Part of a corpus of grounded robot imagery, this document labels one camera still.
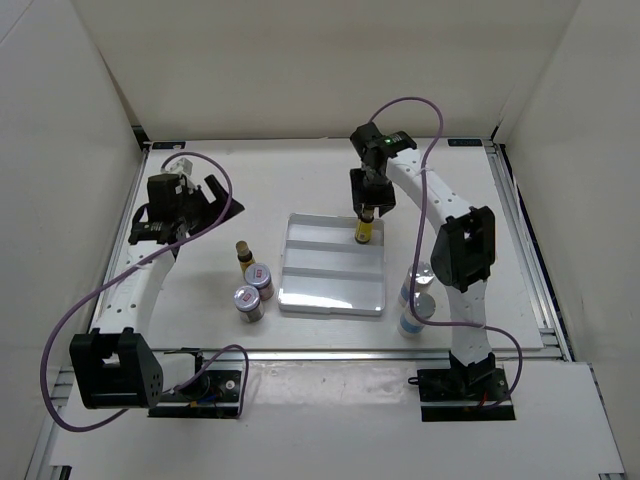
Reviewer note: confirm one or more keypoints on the blue label jar rear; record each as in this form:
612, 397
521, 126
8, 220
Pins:
423, 279

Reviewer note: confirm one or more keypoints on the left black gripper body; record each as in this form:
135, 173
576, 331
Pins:
190, 196

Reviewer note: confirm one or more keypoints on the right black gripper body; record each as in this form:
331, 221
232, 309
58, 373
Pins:
379, 191

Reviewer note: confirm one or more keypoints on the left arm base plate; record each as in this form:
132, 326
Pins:
217, 394

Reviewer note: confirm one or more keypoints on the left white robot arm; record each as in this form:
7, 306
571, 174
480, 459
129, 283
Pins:
113, 363

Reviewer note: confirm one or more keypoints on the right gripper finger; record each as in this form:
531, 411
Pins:
385, 208
358, 190

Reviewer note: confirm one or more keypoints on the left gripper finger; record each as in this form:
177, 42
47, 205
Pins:
202, 214
219, 192

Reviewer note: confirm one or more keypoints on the red lid spice jar front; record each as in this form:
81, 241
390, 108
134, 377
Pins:
248, 303

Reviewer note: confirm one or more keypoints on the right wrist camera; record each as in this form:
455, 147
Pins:
363, 136

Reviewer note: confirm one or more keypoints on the blue label jar front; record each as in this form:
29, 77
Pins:
411, 322

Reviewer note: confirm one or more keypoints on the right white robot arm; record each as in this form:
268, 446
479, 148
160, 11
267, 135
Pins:
464, 248

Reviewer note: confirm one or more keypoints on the yellow bottle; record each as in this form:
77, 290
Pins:
364, 226

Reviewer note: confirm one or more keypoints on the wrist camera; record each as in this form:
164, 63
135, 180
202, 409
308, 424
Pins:
363, 136
183, 166

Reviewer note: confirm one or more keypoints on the white divided tray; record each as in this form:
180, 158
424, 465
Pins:
324, 270

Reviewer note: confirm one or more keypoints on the yellow bottle near left arm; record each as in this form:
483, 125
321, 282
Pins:
244, 255

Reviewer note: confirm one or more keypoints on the blue label jar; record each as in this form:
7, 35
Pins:
423, 279
411, 322

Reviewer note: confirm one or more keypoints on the red lid spice jar rear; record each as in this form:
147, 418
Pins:
258, 275

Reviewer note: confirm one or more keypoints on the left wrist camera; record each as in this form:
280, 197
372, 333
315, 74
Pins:
183, 166

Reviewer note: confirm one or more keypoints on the red lid spice jar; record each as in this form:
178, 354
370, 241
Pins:
258, 275
248, 303

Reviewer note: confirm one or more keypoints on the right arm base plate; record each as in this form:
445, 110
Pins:
445, 398

